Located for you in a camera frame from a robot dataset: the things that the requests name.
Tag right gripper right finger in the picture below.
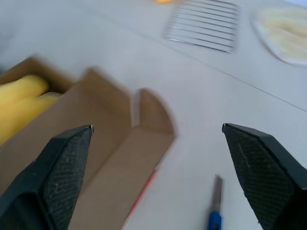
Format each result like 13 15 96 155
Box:
222 123 307 230

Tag brown cardboard box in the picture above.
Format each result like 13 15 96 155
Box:
0 56 177 230

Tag yellow soft item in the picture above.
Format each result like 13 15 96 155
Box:
0 74 61 146

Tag metal wire rack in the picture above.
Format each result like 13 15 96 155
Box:
161 0 241 54

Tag cream terry towel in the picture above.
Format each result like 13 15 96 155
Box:
250 6 307 67

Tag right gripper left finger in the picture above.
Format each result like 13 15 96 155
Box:
0 124 94 230

